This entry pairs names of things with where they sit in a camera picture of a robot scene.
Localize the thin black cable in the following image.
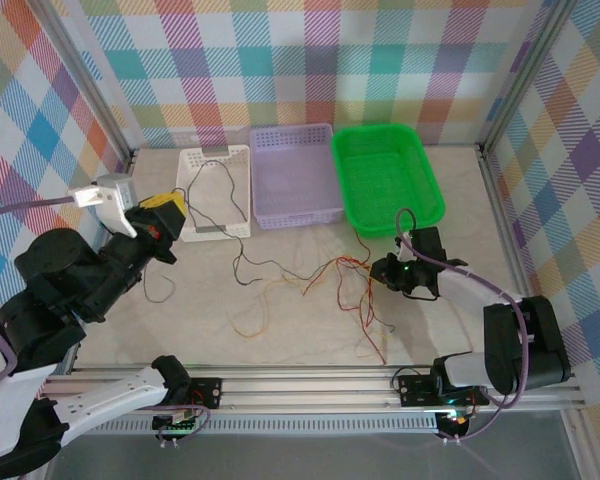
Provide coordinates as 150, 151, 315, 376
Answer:
143, 158, 371, 304

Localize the thin orange cable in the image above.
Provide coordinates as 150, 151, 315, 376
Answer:
229, 257, 376, 361

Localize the white perforated plastic basket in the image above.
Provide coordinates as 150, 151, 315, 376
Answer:
176, 144, 254, 244

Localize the green perforated plastic basket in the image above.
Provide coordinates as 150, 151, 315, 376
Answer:
330, 123, 447, 240

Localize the purple perforated plastic basket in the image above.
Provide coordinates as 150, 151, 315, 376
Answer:
249, 123, 345, 231

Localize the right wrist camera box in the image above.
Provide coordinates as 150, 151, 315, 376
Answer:
393, 230, 415, 262

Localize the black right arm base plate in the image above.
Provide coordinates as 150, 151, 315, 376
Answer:
397, 373, 491, 407

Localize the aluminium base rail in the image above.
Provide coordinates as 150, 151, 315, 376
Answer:
44, 364, 589, 410

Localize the aluminium frame post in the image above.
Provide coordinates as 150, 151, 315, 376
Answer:
477, 0, 581, 159
27, 0, 137, 169

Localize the slotted grey cable duct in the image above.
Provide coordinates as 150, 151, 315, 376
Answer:
77, 415, 441, 436

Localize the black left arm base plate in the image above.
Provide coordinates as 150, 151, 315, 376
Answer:
189, 377, 225, 409

